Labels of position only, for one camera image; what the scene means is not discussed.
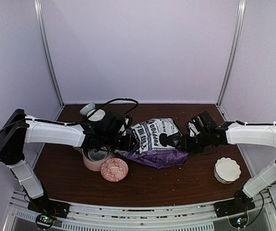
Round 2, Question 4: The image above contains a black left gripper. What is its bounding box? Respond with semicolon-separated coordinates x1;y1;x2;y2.
103;134;139;152

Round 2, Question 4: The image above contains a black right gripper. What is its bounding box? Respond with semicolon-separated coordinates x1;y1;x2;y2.
175;131;210;154

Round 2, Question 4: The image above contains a purple puppy food bag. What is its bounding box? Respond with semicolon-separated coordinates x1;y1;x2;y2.
116;117;189;169

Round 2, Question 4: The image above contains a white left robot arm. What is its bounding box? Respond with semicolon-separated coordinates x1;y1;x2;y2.
0;109;137;214

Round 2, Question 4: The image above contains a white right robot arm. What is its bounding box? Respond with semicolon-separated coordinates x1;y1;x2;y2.
171;111;276;213

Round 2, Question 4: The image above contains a pink double pet feeder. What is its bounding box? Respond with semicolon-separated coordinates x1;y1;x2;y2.
74;146;116;172

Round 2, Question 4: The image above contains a black white ceramic bowl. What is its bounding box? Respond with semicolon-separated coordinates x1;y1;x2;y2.
87;109;106;122

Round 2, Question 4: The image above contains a small grey ceramic bowl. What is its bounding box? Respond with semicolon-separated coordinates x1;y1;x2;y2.
79;102;96;116

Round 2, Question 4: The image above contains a red patterned ceramic bowl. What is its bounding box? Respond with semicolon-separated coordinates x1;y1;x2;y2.
100;158;129;182

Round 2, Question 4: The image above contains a white scalloped ceramic bowl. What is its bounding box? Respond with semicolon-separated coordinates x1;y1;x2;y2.
214;157;241;184

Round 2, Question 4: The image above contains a right round circuit board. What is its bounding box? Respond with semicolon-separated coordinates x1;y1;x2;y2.
229;214;249;229

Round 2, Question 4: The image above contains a round circuit board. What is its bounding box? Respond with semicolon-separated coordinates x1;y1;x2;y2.
229;214;249;229
35;214;56;229

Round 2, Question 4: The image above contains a left round circuit board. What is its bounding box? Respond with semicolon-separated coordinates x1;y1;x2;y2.
35;214;56;229

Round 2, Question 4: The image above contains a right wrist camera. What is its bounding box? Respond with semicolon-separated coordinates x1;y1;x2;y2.
185;121;199;137

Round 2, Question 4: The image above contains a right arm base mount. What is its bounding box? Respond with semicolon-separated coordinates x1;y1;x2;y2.
214;188;255;218

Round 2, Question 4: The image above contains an aluminium front frame rail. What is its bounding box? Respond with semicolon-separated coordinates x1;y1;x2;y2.
6;189;276;231

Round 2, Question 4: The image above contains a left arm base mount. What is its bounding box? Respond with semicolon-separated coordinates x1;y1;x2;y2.
27;184;70;218

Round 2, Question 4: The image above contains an aluminium right corner post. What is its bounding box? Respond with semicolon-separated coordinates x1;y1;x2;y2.
216;0;246;108

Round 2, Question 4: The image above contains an aluminium corner post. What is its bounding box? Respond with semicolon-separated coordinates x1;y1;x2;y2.
34;0;65;107
216;0;246;108

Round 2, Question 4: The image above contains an aluminium left corner post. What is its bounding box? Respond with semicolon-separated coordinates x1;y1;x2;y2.
34;0;65;107

